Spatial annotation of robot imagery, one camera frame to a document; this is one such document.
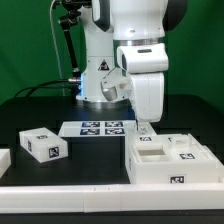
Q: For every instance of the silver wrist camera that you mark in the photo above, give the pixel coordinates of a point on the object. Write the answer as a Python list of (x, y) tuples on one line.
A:
[(115, 85)]

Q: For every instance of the white cabinet door panel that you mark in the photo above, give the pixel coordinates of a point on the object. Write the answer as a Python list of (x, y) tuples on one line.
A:
[(144, 132), (184, 147)]

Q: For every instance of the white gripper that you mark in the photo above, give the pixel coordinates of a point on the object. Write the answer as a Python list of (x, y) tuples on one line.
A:
[(144, 66)]

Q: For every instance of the white front fence rail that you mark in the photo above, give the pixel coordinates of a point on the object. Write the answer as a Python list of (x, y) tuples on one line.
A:
[(109, 198)]

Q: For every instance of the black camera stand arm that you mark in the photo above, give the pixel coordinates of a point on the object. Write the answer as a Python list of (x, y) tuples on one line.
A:
[(71, 18)]

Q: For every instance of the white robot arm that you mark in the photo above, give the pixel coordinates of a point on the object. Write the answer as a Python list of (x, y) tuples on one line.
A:
[(109, 24)]

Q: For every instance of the white cabinet body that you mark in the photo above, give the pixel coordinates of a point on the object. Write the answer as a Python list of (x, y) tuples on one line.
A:
[(147, 163)]

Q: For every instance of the white flat marker base plate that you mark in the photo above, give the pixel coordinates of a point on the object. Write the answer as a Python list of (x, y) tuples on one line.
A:
[(95, 128)]

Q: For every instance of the white left fence piece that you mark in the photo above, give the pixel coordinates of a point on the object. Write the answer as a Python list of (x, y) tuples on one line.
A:
[(5, 161)]

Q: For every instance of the white cabinet top block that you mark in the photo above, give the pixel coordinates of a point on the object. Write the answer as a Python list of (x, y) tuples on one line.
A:
[(43, 144)]

